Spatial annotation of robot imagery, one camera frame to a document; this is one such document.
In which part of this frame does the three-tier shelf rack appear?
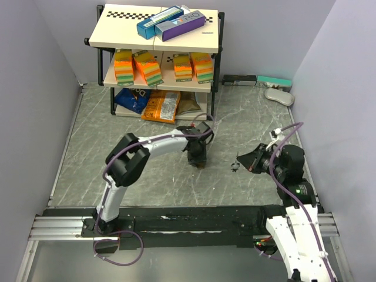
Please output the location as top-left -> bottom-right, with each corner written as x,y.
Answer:
83,3 -> 226,121

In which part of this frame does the black-headed key bunch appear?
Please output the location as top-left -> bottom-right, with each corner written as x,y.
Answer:
231,153 -> 240,172

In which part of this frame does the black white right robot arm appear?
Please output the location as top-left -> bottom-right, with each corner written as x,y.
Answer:
237,143 -> 337,281

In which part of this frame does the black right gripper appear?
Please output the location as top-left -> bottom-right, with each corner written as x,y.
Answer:
236,142 -> 285,179

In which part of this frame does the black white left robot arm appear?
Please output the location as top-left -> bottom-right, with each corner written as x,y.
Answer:
93,122 -> 214,236

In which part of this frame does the orange snack bag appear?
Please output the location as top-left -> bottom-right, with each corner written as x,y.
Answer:
141,90 -> 181,124

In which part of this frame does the purple box on shelf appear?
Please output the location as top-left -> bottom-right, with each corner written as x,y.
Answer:
155,10 -> 206,42

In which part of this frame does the sponge pack far right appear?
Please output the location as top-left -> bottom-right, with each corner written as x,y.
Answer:
190,52 -> 213,84

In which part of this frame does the black flat box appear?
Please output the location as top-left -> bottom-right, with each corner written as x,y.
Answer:
222,75 -> 257,86

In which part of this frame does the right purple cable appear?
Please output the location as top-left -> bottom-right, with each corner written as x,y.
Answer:
255,122 -> 338,282

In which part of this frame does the teal white box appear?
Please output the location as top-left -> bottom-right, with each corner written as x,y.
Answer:
256,75 -> 292,92

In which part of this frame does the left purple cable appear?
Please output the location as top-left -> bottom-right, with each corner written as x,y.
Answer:
93,113 -> 217,267

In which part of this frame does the aluminium rail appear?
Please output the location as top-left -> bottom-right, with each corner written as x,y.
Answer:
16,213 -> 340,282

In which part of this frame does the sponge pack far left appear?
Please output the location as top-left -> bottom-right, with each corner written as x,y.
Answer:
113,49 -> 135,86

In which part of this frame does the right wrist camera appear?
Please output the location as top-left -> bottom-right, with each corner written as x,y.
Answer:
266,128 -> 284,150

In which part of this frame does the blue chips bag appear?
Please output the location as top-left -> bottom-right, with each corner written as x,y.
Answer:
115,88 -> 152,114

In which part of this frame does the purple cable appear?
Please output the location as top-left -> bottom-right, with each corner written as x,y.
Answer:
93,113 -> 217,267
255,122 -> 338,282

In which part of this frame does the sponge pack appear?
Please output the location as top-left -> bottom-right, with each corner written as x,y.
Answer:
113,49 -> 135,86
190,52 -> 213,84
173,53 -> 193,82
132,50 -> 164,87

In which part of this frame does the brown snack bag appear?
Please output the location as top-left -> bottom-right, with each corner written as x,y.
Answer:
176,92 -> 201,115

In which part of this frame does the blue box on shelf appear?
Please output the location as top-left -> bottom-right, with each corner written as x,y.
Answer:
136,5 -> 184,39

